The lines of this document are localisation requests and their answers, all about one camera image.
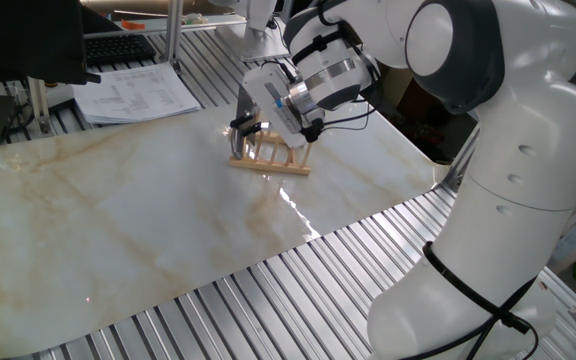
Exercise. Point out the small orange object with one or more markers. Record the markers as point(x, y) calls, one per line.
point(133, 24)

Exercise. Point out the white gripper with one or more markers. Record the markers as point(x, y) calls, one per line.
point(258, 85)

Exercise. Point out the black monitor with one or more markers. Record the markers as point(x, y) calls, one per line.
point(23, 40)

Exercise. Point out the stack of printed papers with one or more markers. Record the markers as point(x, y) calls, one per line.
point(133, 95)

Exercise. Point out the wooden slotted rack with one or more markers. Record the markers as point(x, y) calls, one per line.
point(273, 167)

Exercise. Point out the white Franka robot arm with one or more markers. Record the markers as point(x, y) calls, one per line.
point(518, 175)

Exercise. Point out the slanted aluminium frame beam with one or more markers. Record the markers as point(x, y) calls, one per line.
point(460, 165)

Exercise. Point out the metal base plate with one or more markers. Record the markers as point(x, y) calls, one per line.
point(263, 50)

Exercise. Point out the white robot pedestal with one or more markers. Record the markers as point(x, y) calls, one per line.
point(260, 15)

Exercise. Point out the short aluminium profile post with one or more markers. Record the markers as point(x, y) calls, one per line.
point(39, 105)

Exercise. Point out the black keyboard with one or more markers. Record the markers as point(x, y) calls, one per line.
point(118, 49)

